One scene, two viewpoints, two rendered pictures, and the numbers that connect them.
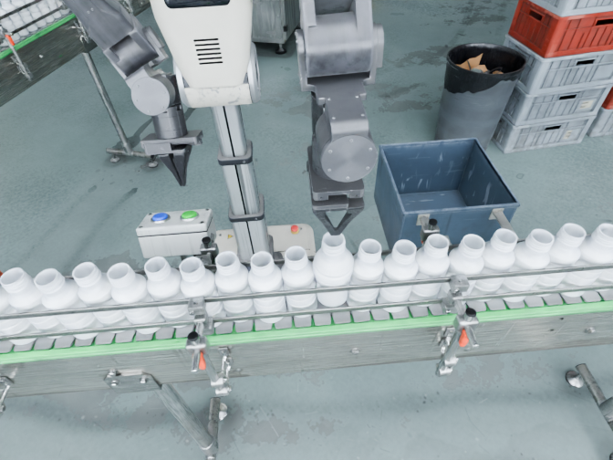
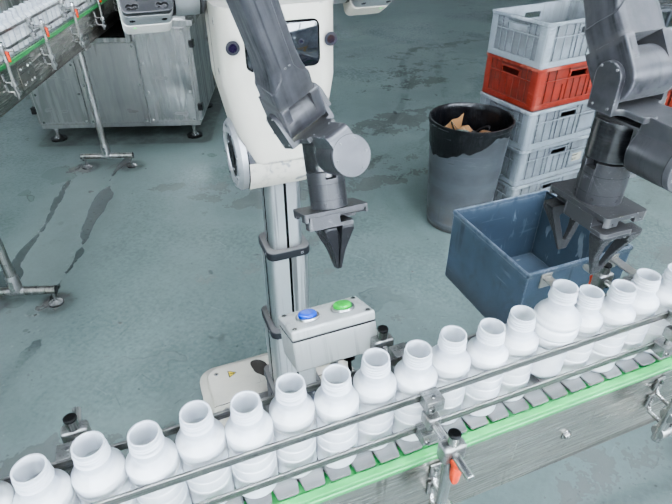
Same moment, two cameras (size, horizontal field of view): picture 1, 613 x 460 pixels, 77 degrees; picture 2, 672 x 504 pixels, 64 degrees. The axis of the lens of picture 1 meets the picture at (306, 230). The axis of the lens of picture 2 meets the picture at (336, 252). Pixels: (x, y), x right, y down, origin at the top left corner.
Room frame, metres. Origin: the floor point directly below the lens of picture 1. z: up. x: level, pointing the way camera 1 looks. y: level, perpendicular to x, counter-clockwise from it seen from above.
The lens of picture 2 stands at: (-0.04, 0.47, 1.68)
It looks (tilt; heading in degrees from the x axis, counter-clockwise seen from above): 35 degrees down; 340
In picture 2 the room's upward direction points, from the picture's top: straight up
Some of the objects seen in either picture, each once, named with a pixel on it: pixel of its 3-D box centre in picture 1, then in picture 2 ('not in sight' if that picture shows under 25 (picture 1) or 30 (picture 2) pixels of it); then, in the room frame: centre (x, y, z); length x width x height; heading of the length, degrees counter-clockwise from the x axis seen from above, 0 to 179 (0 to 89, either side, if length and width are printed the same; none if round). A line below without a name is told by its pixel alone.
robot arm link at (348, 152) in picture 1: (344, 101); (655, 121); (0.37, -0.05, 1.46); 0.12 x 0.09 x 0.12; 3
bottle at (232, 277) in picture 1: (234, 287); (446, 375); (0.41, 0.14, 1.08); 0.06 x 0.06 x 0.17
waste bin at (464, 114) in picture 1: (471, 106); (463, 171); (2.30, -1.13, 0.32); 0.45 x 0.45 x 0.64
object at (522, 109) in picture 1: (545, 90); (531, 147); (2.43, -1.68, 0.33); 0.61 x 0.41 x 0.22; 98
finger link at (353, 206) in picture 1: (335, 204); (596, 238); (0.39, -0.04, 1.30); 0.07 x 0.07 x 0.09; 2
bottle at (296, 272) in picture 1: (299, 282); (514, 353); (0.42, 0.02, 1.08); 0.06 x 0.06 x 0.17
